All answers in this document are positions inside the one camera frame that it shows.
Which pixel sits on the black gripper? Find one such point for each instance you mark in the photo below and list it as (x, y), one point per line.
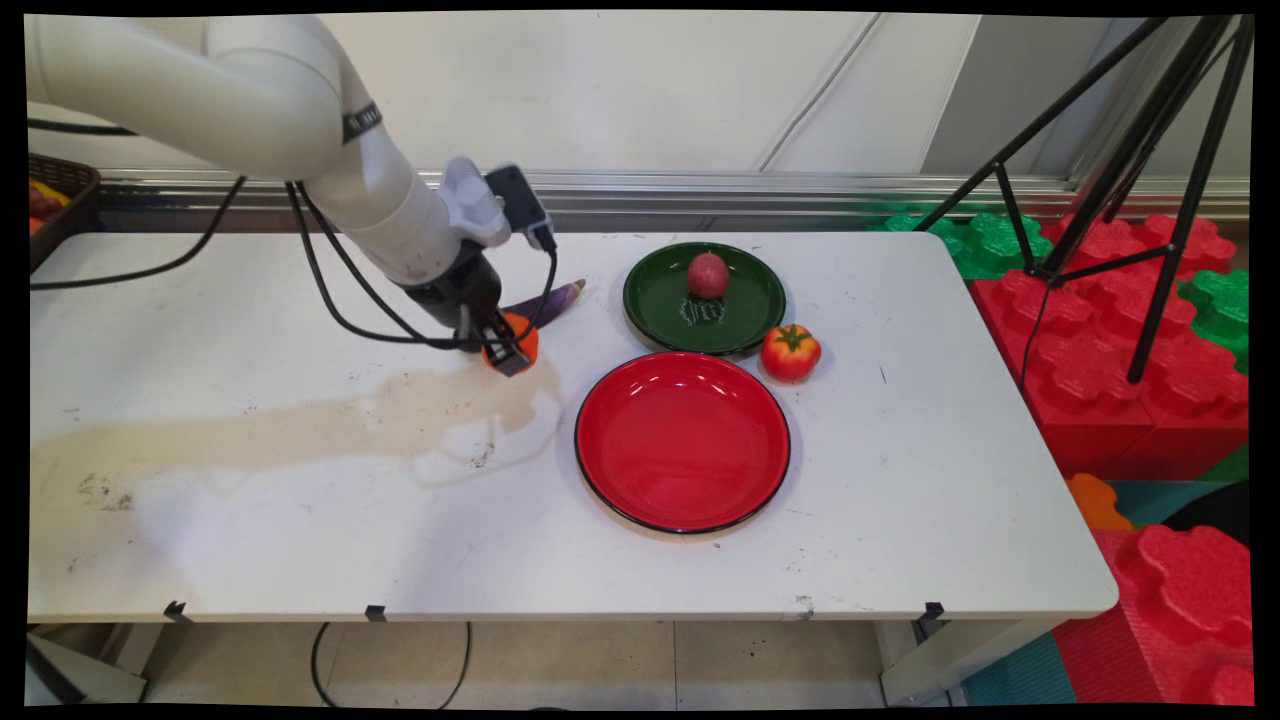
(462, 288)

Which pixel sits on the orange toy mandarin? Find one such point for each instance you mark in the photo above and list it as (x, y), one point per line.
(525, 338)

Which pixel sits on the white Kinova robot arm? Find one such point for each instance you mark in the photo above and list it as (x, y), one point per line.
(250, 90)

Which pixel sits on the purple toy eggplant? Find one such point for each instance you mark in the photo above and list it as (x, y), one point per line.
(545, 300)

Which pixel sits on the red round plate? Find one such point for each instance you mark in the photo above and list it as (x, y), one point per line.
(682, 445)

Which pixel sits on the dark red round fruit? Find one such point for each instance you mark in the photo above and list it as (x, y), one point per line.
(708, 275)

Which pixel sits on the dark green round plate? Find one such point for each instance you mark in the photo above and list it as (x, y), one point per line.
(745, 300)

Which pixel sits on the black table edge clip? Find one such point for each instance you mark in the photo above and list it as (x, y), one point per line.
(177, 611)
(933, 611)
(375, 612)

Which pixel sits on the red toy tomato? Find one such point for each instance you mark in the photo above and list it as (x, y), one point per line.
(790, 355)

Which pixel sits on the dark wicker basket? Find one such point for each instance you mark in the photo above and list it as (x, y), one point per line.
(60, 215)

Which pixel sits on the green foam block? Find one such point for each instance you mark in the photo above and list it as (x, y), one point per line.
(985, 245)
(1220, 310)

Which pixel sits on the white table leg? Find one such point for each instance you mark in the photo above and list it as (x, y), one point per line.
(950, 660)
(90, 665)

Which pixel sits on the large red foam block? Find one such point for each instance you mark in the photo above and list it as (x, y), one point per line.
(1090, 360)

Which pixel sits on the orange foam piece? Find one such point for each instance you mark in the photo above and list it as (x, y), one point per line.
(1097, 503)

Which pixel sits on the dark grey wrist camera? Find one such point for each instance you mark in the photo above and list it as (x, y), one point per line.
(520, 205)

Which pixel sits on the aluminium wall rail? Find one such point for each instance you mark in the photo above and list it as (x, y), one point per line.
(700, 190)

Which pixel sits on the black camera tripod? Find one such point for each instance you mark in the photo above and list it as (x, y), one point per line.
(1140, 150)

